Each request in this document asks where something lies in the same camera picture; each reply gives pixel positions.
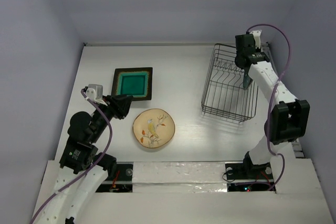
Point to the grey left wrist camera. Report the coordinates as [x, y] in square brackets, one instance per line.
[94, 92]

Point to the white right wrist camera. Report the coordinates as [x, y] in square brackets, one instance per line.
[257, 38]

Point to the silver foil covered board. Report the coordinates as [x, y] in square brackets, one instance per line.
[178, 177]

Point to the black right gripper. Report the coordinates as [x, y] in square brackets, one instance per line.
[247, 76]

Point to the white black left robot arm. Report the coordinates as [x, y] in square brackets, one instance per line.
[82, 168]

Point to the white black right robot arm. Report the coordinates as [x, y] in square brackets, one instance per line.
[254, 160]

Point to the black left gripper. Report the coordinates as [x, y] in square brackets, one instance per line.
[119, 104]

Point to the dark wire dish rack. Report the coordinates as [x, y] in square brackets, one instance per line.
[224, 94]

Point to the cream bird round plate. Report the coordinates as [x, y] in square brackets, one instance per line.
[153, 128]

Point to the teal square glazed plate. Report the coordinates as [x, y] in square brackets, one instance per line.
[136, 82]

